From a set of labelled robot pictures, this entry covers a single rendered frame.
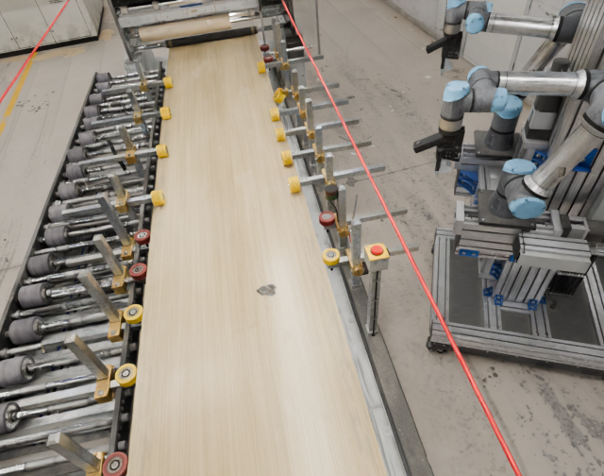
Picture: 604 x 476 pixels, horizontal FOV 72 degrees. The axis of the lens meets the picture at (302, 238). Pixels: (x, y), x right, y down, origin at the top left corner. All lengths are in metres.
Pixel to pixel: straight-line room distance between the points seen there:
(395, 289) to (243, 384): 1.58
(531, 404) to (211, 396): 1.75
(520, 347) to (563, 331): 0.29
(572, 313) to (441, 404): 0.91
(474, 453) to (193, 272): 1.65
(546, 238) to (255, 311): 1.27
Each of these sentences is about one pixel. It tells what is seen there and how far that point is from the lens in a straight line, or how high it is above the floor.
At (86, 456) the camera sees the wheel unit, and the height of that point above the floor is 0.93.
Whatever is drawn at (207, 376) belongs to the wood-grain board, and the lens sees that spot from 1.65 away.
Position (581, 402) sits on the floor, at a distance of 2.81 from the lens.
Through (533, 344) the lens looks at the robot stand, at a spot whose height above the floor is 0.23.
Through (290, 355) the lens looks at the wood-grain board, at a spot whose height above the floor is 0.90.
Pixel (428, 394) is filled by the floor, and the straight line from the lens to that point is 2.57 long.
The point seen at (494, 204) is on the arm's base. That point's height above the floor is 1.08.
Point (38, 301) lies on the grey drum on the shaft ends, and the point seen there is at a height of 0.81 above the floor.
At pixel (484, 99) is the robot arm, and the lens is 1.50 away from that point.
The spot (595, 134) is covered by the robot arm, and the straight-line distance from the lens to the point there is 1.66.
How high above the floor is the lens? 2.32
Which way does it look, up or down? 46 degrees down
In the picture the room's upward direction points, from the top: 7 degrees counter-clockwise
